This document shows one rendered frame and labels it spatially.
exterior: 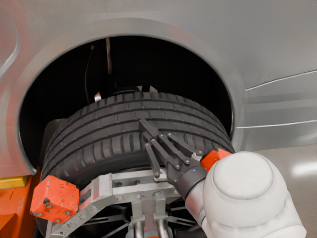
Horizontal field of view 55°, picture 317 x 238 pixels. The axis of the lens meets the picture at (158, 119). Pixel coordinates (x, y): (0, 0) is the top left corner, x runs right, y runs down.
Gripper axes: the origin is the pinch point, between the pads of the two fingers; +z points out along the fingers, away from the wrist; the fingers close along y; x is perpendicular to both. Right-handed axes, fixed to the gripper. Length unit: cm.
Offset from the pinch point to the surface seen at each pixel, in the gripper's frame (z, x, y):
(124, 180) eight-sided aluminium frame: -4.1, -8.2, -9.2
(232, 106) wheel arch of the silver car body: 11.0, -17.5, 42.5
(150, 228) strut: -9.9, -25.7, -5.4
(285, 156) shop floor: 29, -117, 136
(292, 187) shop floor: 7, -118, 118
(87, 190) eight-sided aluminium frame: 0.2, -11.2, -17.6
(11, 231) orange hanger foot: 27, -51, -41
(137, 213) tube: -9.4, -15.8, -9.1
